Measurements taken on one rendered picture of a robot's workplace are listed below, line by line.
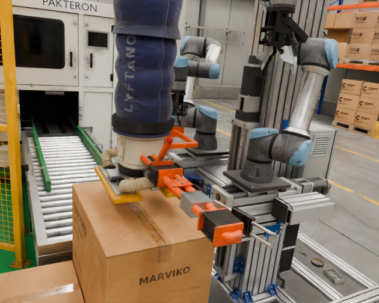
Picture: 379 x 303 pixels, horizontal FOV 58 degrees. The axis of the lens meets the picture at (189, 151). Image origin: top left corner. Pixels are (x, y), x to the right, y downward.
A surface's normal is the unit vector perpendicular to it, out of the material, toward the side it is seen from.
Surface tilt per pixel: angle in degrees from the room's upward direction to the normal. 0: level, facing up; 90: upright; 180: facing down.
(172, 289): 90
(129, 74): 73
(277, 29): 90
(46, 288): 0
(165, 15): 101
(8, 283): 0
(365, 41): 92
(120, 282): 90
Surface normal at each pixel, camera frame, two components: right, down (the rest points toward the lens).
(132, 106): -0.17, 0.09
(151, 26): 0.18, 0.11
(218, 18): 0.45, 0.29
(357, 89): -0.88, 0.06
